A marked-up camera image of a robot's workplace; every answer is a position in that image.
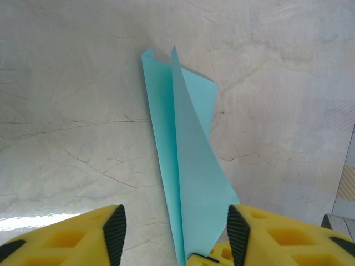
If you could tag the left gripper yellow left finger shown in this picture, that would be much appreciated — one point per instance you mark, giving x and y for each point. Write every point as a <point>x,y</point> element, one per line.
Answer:
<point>69,241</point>

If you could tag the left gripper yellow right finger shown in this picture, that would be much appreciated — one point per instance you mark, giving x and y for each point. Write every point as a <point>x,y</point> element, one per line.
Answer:
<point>291,243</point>

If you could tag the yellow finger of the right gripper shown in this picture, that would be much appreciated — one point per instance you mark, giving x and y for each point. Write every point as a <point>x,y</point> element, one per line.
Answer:
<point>199,261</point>
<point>222,250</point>

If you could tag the aluminium table side rail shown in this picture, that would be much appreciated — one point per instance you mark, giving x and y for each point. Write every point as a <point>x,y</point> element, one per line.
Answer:
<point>338,224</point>

